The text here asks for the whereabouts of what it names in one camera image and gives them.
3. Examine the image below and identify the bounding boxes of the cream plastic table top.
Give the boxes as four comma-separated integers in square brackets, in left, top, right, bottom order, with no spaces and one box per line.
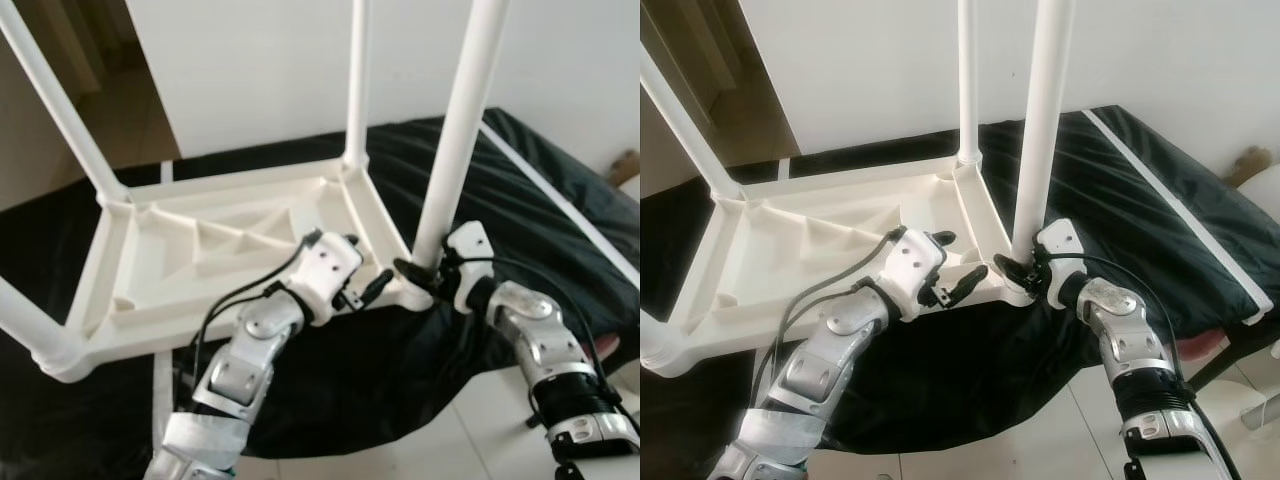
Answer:
[645,160,1041,379]
[35,165,441,383]

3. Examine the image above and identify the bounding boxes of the black table cloth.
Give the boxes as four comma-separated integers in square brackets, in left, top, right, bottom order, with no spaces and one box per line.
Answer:
[0,108,641,479]
[640,105,1280,459]

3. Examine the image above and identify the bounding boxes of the pink slipper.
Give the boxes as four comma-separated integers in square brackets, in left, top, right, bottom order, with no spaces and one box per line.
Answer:
[1185,335,1233,363]

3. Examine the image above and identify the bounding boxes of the black metal stand leg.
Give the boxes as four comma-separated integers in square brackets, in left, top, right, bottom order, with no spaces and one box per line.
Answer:
[1190,320,1280,393]

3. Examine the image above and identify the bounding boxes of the white standing fan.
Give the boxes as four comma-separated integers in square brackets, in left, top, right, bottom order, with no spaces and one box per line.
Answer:
[1195,385,1280,473]

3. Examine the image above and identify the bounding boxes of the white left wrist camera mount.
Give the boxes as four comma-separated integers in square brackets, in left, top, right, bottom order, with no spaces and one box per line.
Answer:
[295,232,363,326]
[880,228,948,321]

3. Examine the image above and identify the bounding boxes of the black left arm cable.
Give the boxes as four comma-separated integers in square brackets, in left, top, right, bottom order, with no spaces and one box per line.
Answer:
[775,228,906,393]
[190,232,321,379]

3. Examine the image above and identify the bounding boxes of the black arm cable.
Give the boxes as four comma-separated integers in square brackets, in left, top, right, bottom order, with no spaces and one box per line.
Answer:
[190,232,321,379]
[455,255,626,433]
[1045,250,1226,471]
[775,228,906,393]

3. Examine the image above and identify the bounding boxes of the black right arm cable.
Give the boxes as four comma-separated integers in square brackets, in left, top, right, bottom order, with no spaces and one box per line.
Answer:
[1045,250,1226,471]
[455,255,626,433]

